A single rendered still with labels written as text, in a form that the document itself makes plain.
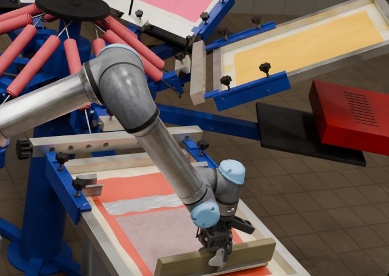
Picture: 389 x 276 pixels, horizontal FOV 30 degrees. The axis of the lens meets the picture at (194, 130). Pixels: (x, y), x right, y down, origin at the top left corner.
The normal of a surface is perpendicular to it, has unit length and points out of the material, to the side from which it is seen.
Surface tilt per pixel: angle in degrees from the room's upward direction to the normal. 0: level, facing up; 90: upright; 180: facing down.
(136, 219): 0
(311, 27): 32
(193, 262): 90
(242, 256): 90
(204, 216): 90
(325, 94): 0
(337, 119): 0
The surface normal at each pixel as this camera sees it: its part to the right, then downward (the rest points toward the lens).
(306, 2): 0.43, 0.50
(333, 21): -0.35, -0.83
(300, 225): 0.20, -0.87
